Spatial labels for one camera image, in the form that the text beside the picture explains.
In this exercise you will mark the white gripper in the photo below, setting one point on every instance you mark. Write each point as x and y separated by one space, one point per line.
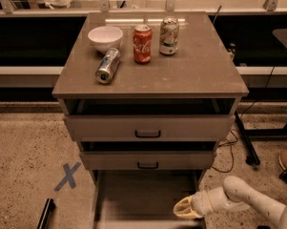
199 203

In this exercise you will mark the grey drawer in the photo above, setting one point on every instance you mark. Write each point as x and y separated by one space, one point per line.
149 155
142 199
148 127

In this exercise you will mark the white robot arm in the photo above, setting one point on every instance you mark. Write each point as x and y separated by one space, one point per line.
233 195

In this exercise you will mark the grey drawer cabinet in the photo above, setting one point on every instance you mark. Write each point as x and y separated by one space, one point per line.
199 79

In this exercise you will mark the black stand leg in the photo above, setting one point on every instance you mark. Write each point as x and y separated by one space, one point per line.
252 157

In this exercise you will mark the blue tape cross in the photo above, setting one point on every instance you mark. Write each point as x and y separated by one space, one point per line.
68 177

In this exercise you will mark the black bar on floor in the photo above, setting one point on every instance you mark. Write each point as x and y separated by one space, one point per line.
46 214

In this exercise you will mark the silver blue lying can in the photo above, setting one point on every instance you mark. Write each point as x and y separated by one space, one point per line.
108 66

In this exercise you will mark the green white soda can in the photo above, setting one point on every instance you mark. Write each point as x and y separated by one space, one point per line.
168 38

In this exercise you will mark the red cola can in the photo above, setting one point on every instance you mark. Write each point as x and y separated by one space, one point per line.
142 41

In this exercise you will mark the white bowl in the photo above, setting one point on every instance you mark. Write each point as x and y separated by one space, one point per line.
105 37

